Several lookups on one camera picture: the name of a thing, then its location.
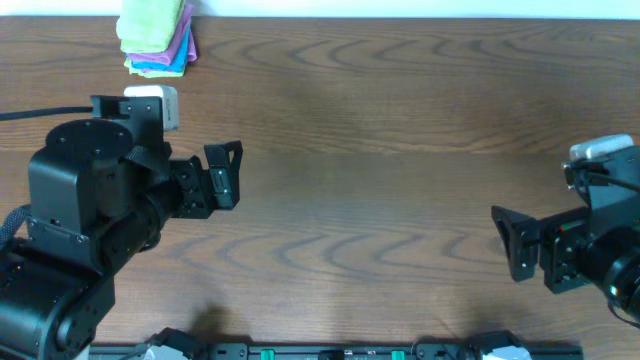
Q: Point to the blue folded cloth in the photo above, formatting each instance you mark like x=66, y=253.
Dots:
x=185, y=50

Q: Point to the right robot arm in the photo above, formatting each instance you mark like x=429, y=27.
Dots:
x=597, y=243

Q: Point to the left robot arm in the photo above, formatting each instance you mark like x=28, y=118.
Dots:
x=101, y=190

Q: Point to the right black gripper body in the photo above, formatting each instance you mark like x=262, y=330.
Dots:
x=560, y=253

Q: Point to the purple folded cloth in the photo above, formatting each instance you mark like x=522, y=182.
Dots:
x=184, y=21

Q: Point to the light green folded cloth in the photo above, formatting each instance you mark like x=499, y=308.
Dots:
x=150, y=72

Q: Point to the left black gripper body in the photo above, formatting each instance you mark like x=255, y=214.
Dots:
x=189, y=187

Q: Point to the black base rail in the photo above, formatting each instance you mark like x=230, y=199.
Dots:
x=417, y=351

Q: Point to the green microfiber cloth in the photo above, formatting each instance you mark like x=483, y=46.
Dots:
x=148, y=26

